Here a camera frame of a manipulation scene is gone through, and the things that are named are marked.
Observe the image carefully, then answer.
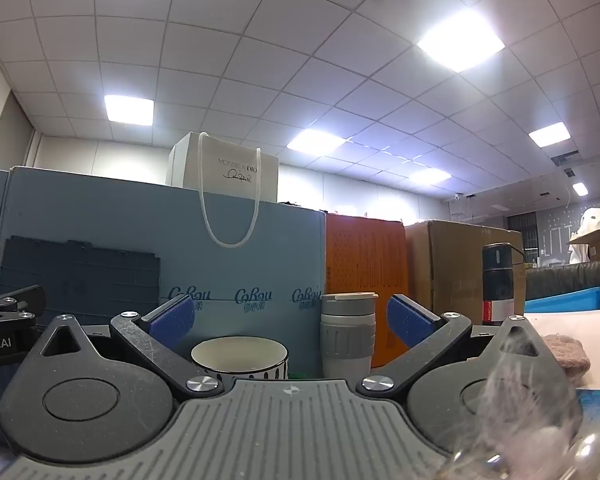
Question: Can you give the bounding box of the stacked cardboard boxes background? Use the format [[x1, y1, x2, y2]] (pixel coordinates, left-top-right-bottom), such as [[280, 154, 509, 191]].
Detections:
[[568, 207, 600, 264]]

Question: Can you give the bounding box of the orange cardboard box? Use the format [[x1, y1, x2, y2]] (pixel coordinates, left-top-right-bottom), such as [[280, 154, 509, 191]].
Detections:
[[326, 214, 408, 367]]

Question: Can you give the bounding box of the dark blue thermos bottle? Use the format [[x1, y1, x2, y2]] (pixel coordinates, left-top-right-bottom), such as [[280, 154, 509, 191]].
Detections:
[[482, 243, 522, 325]]

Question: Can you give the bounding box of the pink knitted hat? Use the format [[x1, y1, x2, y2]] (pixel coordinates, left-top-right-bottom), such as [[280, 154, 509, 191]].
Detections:
[[543, 334, 591, 385]]

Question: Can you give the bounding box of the grey white travel cup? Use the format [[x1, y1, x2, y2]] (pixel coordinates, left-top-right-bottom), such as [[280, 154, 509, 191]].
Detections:
[[321, 292, 378, 387]]

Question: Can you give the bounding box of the white striped ceramic bowl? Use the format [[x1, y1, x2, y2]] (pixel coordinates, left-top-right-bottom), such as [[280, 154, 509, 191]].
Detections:
[[190, 336, 289, 387]]

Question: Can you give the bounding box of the blue plastic tray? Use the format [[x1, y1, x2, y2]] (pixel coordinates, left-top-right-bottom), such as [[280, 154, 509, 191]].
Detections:
[[524, 286, 600, 313]]

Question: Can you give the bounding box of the brown cardboard box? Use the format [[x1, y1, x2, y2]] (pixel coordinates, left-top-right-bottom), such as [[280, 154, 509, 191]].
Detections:
[[404, 220, 522, 324]]

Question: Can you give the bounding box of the large blue cardboard box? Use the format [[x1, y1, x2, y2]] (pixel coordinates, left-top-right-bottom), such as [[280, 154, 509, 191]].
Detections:
[[0, 167, 326, 378]]

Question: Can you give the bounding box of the fluffy pearl hair accessory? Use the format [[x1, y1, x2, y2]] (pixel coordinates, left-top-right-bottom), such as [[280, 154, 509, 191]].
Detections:
[[436, 335, 600, 479]]

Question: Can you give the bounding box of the black leather sofa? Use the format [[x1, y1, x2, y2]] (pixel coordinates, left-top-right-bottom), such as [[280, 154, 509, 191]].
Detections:
[[526, 261, 600, 300]]

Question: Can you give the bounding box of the white paper gift bag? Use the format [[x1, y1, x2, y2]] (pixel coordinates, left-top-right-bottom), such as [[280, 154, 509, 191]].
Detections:
[[166, 132, 279, 249]]

